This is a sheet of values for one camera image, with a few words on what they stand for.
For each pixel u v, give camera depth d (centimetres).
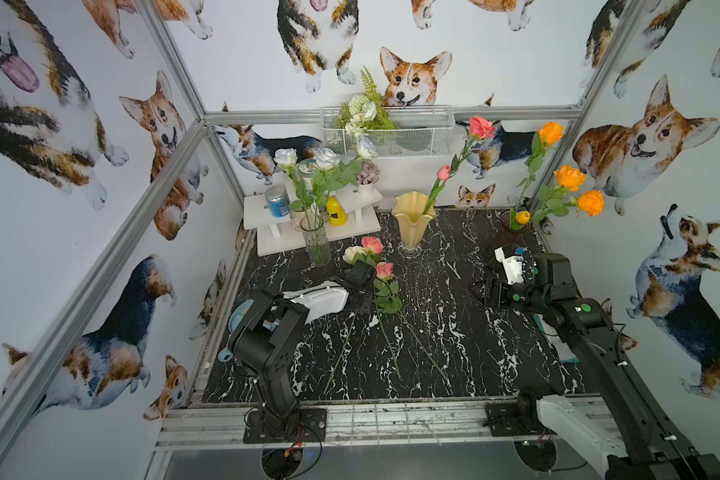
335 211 109
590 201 75
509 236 93
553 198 84
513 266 68
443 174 88
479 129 80
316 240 99
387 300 95
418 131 92
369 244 106
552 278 56
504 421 73
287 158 86
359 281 76
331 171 84
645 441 39
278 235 112
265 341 48
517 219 80
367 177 98
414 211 101
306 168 90
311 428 74
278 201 94
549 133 84
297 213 110
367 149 80
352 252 104
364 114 78
